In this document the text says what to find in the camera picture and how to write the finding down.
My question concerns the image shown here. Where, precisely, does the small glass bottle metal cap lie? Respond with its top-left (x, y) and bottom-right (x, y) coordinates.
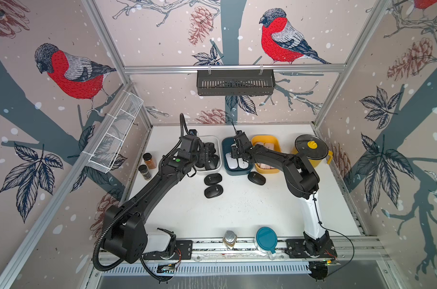
top-left (222, 230), bottom-right (237, 250)

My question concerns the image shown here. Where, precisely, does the black corrugated cable conduit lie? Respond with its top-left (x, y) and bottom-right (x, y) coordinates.
top-left (91, 112), bottom-right (190, 272)

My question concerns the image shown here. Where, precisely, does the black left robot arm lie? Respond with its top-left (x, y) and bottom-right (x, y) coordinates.
top-left (93, 135), bottom-right (204, 263)

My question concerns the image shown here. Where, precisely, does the teal round lid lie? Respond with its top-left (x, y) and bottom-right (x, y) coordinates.
top-left (254, 226), bottom-right (278, 260)

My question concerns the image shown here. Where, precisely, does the black hanging wire basket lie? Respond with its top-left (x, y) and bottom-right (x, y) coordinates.
top-left (196, 70), bottom-right (276, 96)

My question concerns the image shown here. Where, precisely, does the black mouse top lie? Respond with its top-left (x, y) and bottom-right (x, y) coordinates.
top-left (204, 173), bottom-right (223, 186)

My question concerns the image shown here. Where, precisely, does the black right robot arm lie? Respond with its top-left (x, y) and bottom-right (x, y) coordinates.
top-left (231, 131), bottom-right (331, 256)

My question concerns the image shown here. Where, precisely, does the yellow storage box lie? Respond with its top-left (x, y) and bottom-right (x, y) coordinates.
top-left (252, 135), bottom-right (281, 174)

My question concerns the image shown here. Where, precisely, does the white wire mesh shelf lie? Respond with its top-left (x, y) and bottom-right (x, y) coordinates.
top-left (87, 91), bottom-right (143, 173)

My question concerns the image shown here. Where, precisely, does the teal storage box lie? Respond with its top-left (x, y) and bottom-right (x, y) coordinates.
top-left (222, 137), bottom-right (252, 176)

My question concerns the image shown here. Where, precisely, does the white storage box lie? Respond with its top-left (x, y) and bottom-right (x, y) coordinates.
top-left (195, 136), bottom-right (222, 173)

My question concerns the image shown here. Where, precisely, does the aluminium mounting rail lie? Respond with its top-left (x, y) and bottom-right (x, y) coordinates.
top-left (105, 236), bottom-right (391, 277)

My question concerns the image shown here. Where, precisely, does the glass pot lid yellow knob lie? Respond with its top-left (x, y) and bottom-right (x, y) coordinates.
top-left (294, 134), bottom-right (329, 160)

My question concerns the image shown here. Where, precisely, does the dark spice jar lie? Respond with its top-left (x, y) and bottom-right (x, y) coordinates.
top-left (138, 164), bottom-right (152, 181)

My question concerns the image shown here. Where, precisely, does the yellow electric cooking pot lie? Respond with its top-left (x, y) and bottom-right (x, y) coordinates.
top-left (302, 147), bottom-right (334, 167)

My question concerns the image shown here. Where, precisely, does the brown spice jar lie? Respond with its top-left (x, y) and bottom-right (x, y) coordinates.
top-left (143, 152), bottom-right (157, 170)

